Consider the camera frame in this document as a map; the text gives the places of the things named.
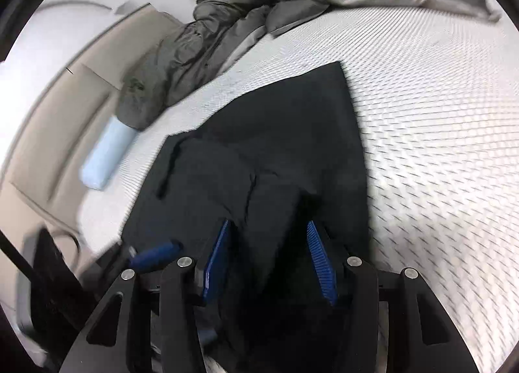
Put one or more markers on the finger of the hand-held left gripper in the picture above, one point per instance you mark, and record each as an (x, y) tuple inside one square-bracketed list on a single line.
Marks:
[(158, 254)]

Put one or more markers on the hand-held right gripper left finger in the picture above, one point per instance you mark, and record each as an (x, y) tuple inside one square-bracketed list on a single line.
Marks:
[(217, 263)]

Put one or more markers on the beige padded headboard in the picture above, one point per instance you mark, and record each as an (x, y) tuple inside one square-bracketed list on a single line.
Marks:
[(61, 121)]

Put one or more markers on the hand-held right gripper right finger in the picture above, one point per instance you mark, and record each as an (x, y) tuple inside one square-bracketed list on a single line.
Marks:
[(322, 263)]

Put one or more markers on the black pants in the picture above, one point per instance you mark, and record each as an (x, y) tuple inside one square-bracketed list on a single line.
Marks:
[(284, 154)]

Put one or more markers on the light blue pillow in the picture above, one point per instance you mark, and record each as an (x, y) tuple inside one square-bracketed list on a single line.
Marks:
[(105, 154)]

